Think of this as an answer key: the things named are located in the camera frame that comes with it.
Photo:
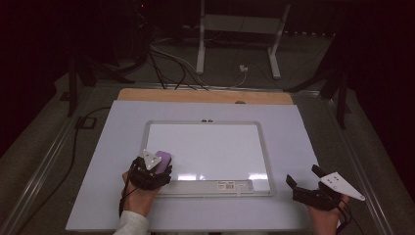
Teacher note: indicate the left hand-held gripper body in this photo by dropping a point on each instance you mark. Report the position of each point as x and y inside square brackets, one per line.
[145, 178]

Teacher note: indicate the person's left hand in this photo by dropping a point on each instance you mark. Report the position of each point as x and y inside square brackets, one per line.
[137, 199]

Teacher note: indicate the black floor socket box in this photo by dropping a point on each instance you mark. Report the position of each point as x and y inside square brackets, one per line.
[85, 122]

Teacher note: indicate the person's right hand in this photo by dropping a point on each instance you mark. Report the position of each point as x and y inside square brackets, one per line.
[324, 222]

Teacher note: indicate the white whiteboard with grey frame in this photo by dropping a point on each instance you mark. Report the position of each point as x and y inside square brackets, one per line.
[208, 150]

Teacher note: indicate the white power strip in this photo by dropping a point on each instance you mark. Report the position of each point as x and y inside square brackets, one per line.
[310, 33]

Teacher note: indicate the purple whiteboard eraser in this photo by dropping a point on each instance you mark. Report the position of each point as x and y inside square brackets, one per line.
[164, 160]

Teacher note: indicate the metal floor rail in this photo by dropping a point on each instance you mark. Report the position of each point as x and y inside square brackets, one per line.
[362, 169]
[42, 163]

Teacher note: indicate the black tripod stand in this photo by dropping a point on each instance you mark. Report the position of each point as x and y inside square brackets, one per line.
[341, 98]
[72, 84]

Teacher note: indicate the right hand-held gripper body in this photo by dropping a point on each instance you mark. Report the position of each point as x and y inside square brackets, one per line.
[339, 186]

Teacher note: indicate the dark equipment rack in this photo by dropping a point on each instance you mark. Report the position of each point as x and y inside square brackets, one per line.
[127, 29]

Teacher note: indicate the white metal stand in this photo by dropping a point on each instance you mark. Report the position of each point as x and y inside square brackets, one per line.
[239, 23]

